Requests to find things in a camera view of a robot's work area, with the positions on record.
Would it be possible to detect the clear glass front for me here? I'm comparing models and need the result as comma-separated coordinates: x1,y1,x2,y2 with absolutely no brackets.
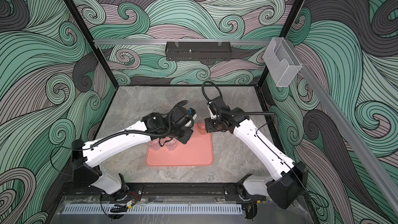
164,140,178,151

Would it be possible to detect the clear glass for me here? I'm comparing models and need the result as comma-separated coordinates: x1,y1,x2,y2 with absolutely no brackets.
164,140,178,151
147,140,161,151

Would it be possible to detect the pink short cup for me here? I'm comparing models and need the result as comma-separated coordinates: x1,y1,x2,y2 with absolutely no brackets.
198,122,207,135

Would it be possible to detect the pink tray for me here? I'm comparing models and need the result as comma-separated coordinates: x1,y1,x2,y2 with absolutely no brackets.
146,125,214,167

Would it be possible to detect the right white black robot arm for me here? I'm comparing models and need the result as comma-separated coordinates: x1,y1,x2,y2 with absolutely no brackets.
204,115,309,209

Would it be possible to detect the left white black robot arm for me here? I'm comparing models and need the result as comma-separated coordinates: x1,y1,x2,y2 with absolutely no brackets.
72,109,197,199

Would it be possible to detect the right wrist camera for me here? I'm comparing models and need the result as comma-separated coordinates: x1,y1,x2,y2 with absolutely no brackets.
207,96,230,115

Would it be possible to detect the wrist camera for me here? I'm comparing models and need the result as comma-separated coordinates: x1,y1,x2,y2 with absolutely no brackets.
207,96,230,115
171,106,197,128

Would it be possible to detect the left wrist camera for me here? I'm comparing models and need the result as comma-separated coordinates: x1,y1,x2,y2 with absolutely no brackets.
171,106,197,128

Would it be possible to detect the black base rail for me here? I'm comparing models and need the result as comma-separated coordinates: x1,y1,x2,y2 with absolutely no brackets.
62,181,307,197

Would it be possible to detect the black perforated wall shelf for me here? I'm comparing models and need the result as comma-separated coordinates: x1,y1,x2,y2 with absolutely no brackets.
165,41,232,62

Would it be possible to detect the clear acrylic wall holder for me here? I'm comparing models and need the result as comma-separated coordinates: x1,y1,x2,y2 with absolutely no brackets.
263,37,302,87

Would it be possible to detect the aluminium rail back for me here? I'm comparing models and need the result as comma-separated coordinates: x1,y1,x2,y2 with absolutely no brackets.
93,38,271,46

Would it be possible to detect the aluminium rail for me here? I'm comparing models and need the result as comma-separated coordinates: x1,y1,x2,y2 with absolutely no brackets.
93,38,271,46
301,64,398,214

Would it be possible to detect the white slotted cable duct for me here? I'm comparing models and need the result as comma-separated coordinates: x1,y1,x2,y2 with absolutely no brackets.
61,203,243,215

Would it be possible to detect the aluminium rail right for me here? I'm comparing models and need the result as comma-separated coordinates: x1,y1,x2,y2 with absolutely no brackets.
301,64,398,214

